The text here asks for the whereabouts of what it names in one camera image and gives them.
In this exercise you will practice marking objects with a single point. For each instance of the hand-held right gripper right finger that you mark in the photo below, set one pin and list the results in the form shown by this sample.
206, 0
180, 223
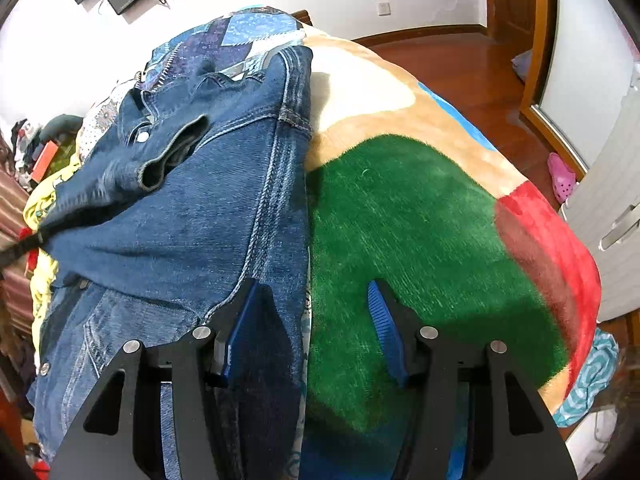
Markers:
387, 330

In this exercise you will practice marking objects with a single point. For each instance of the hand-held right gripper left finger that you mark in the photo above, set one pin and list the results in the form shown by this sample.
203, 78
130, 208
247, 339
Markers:
239, 330

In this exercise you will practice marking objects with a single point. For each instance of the blue denim jeans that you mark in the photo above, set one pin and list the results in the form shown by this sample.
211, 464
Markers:
190, 220

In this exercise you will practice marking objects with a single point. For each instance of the pile of clothes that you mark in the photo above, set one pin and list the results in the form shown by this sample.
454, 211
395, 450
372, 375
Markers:
30, 147

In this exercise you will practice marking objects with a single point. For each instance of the colourful plush blanket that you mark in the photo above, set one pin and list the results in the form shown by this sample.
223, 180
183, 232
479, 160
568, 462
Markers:
425, 240

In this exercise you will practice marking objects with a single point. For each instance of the teal patterned cloth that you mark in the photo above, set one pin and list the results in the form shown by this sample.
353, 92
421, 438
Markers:
590, 380

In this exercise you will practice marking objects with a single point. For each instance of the pink clog shoe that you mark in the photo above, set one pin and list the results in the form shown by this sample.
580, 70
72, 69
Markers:
561, 178

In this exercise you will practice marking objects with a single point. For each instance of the striped brown cloth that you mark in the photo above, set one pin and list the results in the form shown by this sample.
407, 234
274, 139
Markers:
12, 260

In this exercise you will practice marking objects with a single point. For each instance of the yellow printed cloth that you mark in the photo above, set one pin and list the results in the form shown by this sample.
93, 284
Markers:
42, 195

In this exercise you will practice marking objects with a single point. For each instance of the white floral printed cloth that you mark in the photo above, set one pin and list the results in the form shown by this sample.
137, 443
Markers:
100, 115

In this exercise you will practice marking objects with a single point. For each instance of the blue patchwork printed cloth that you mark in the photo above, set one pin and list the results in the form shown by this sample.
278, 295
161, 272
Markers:
235, 42

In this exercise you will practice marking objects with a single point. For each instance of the wooden framed mirror door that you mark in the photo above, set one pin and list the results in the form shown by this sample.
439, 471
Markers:
550, 55

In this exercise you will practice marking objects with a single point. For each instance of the white wall socket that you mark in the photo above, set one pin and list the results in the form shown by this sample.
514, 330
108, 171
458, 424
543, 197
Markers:
384, 8

